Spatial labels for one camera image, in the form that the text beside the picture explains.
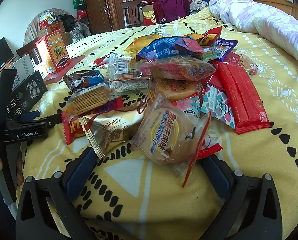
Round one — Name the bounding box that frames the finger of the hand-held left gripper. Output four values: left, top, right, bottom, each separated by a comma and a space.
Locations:
19, 111, 40, 122
38, 114, 63, 128

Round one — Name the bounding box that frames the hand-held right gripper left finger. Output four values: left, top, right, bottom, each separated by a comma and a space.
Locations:
15, 146, 97, 240

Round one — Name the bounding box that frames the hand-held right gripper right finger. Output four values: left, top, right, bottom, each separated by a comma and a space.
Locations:
200, 154, 283, 240

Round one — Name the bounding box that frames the pile of snack packets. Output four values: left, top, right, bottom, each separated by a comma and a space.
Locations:
61, 26, 270, 188

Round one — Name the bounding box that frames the black phone box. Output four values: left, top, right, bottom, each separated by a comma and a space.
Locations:
7, 70, 48, 117

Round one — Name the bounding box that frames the white paper card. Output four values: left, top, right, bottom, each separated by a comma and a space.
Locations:
7, 54, 35, 80

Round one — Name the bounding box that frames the pink flat box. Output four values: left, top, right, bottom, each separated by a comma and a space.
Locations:
43, 54, 86, 85

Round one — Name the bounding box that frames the dark wooden chair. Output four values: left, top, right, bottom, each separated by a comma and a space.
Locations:
15, 39, 38, 68

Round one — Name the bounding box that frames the red and orange carton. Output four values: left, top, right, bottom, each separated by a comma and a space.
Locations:
35, 32, 72, 74

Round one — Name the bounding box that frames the yellow patterned bed sheet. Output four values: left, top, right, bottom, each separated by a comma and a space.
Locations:
19, 12, 298, 240

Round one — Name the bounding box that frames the round floral covered tabletop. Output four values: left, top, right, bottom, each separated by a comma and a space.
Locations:
23, 9, 72, 47

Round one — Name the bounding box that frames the cardboard box with red print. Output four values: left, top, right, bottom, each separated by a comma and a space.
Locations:
38, 20, 66, 37

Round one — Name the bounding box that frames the white printed sack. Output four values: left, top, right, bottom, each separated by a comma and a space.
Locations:
70, 22, 92, 43

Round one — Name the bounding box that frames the white plastic bag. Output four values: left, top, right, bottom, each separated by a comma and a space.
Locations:
39, 10, 56, 22

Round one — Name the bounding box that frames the black bag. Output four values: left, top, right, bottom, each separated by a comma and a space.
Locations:
62, 14, 76, 32

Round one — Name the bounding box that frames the wooden wardrobe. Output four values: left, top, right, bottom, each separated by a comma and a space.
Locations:
78, 0, 187, 34

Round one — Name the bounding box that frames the wooden chair with carved back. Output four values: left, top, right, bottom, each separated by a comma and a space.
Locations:
120, 0, 147, 28

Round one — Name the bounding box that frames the red gift box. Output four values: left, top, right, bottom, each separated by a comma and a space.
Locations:
142, 4, 164, 26

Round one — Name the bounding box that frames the lilac floral quilt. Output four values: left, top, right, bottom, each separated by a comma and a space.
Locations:
209, 0, 298, 73

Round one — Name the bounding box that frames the wooden headboard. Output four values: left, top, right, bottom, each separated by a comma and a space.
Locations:
251, 0, 298, 29

